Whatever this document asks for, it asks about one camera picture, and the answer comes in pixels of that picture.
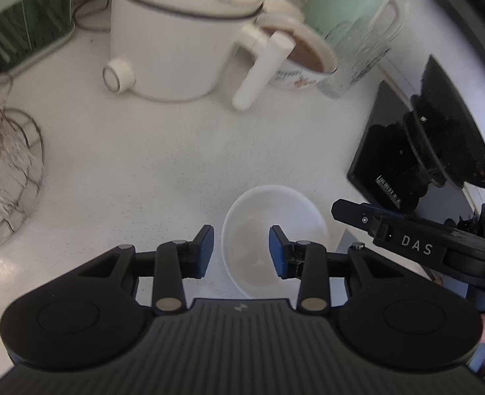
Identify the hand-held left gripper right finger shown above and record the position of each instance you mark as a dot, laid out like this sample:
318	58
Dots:
277	255

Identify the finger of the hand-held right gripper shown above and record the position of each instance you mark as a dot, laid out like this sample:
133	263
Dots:
407	238

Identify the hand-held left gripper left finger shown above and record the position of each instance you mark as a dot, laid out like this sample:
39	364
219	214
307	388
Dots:
205	252

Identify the white bowl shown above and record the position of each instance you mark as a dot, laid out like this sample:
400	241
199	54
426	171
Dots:
267	210

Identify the black induction cooker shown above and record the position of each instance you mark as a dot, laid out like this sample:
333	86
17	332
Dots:
382	160

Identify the floral print mug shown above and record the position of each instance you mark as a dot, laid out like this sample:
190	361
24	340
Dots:
304	61

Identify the white electric kettle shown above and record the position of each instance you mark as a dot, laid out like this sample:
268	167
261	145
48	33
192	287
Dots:
172	37

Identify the chopstick holder with chopsticks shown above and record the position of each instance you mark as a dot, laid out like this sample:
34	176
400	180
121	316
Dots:
24	16

